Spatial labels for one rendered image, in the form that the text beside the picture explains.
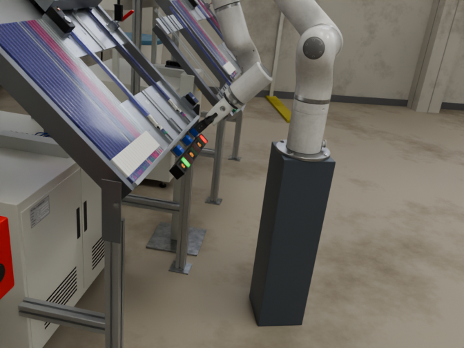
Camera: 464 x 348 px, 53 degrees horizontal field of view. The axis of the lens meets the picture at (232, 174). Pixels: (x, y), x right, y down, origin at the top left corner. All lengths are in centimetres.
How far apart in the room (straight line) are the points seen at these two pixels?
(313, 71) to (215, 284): 104
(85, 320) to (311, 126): 90
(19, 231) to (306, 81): 95
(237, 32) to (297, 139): 41
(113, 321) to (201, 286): 75
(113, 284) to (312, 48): 87
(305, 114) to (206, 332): 89
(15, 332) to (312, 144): 110
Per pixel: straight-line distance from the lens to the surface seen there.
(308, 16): 157
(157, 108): 160
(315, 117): 154
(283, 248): 169
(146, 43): 435
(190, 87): 202
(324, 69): 147
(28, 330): 160
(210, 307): 194
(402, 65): 589
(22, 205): 138
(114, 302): 133
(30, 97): 121
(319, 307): 205
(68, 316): 142
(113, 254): 124
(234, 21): 159
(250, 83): 159
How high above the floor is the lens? 124
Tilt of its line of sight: 23 degrees down
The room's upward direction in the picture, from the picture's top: 7 degrees clockwise
